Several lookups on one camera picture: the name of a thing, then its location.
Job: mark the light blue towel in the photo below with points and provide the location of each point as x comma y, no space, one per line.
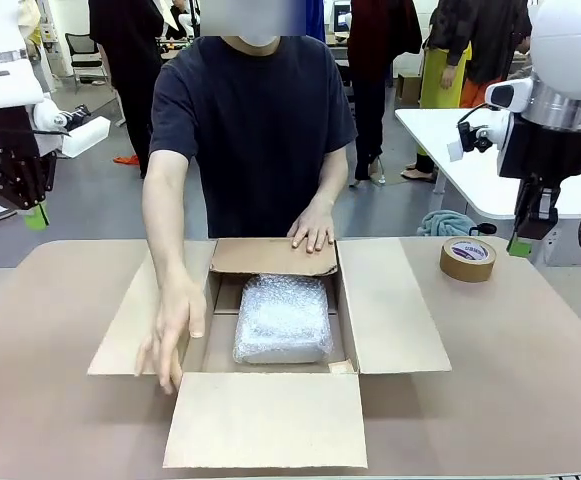
445,222

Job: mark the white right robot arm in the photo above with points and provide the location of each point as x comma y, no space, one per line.
570,40

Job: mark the large brown cardboard box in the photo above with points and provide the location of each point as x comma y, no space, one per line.
265,425

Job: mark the background work table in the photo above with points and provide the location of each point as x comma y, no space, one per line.
172,50

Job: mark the person's left hand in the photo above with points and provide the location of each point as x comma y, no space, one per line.
312,232

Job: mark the white face mask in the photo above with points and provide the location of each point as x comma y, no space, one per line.
259,40

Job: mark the white background table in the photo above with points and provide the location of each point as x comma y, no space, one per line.
460,165

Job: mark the background person yellow apron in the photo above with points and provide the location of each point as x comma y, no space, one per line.
445,75

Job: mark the black office chair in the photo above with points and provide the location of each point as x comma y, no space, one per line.
84,55

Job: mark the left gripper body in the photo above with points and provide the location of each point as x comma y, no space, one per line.
0,135

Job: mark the background person cream top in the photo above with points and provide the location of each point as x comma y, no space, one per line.
29,20

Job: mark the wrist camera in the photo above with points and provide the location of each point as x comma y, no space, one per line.
80,135
475,135

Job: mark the background person dark red top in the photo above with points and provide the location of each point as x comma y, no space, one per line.
375,75

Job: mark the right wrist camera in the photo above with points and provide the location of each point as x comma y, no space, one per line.
475,135

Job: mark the orange item on floor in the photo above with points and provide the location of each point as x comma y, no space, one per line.
126,160

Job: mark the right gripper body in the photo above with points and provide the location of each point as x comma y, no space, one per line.
545,150

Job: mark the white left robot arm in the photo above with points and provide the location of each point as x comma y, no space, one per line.
0,85

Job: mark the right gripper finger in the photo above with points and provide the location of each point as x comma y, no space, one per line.
550,205
527,220

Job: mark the small black device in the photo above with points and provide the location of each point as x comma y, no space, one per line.
482,229

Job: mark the bubble-wrapped clock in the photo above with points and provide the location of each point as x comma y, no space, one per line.
282,320

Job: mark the brown packing tape roll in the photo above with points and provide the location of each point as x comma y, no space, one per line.
467,265

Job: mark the blue hanging cloth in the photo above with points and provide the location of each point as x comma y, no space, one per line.
315,20

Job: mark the person in navy t-shirt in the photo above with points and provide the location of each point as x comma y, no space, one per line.
255,140

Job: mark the small background cardboard box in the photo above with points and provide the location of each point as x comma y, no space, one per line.
409,90

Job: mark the person's right forearm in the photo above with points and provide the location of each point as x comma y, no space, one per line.
170,240

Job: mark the background person in black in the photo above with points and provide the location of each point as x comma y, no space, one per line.
130,75

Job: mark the person's right hand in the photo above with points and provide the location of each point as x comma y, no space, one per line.
175,325

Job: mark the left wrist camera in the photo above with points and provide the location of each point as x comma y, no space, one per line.
80,135

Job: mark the person's left forearm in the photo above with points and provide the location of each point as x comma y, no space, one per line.
327,192

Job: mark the orange garment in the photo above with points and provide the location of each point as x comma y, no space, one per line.
472,95

